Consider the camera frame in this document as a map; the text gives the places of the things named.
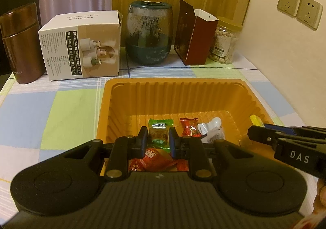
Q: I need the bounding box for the silver green snack bag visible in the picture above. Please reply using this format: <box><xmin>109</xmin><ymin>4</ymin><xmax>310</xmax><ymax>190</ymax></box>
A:
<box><xmin>197</xmin><ymin>117</ymin><xmax>225</xmax><ymax>144</ymax></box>

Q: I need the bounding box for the brown metal thermos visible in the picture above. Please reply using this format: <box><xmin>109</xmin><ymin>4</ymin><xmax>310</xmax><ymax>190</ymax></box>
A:
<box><xmin>1</xmin><ymin>3</ymin><xmax>46</xmax><ymax>84</ymax></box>

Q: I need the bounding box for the dark red open carton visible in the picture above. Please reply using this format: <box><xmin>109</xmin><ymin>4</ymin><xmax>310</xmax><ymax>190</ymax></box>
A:
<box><xmin>174</xmin><ymin>0</ymin><xmax>218</xmax><ymax>65</ymax></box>

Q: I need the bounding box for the yellow candy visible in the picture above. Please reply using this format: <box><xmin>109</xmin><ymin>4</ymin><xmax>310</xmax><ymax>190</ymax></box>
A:
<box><xmin>250</xmin><ymin>114</ymin><xmax>264</xmax><ymax>127</ymax></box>

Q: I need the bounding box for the double wall socket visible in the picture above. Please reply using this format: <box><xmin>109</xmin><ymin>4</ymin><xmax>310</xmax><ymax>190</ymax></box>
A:
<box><xmin>277</xmin><ymin>0</ymin><xmax>323</xmax><ymax>31</ymax></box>

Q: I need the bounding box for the large red snack packet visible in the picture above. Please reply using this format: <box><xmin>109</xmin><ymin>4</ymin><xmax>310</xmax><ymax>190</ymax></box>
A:
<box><xmin>128</xmin><ymin>148</ymin><xmax>189</xmax><ymax>172</ymax></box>

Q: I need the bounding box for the white product box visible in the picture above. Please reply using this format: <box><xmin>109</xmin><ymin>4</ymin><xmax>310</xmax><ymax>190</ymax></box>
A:
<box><xmin>38</xmin><ymin>11</ymin><xmax>122</xmax><ymax>81</ymax></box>

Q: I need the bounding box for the person's right hand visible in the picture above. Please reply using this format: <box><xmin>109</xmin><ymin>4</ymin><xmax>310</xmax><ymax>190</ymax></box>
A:
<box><xmin>313</xmin><ymin>179</ymin><xmax>326</xmax><ymax>212</ymax></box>

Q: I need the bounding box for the clear jar of nuts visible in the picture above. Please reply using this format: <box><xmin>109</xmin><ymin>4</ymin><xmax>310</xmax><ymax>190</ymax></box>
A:
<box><xmin>208</xmin><ymin>17</ymin><xmax>243</xmax><ymax>64</ymax></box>

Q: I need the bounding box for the orange plastic tray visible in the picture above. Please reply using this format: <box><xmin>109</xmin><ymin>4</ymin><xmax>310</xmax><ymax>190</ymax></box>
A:
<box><xmin>96</xmin><ymin>77</ymin><xmax>275</xmax><ymax>176</ymax></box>

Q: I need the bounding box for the dark glass jar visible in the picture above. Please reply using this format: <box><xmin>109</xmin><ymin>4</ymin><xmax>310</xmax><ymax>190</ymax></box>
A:
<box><xmin>125</xmin><ymin>0</ymin><xmax>173</xmax><ymax>65</ymax></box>

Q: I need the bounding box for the green candy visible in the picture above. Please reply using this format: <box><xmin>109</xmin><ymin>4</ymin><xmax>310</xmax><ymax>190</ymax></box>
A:
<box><xmin>148</xmin><ymin>119</ymin><xmax>174</xmax><ymax>153</ymax></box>

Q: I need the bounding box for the small red candy packet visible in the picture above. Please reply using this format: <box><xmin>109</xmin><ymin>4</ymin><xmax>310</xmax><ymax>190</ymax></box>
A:
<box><xmin>180</xmin><ymin>118</ymin><xmax>201</xmax><ymax>137</ymax></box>

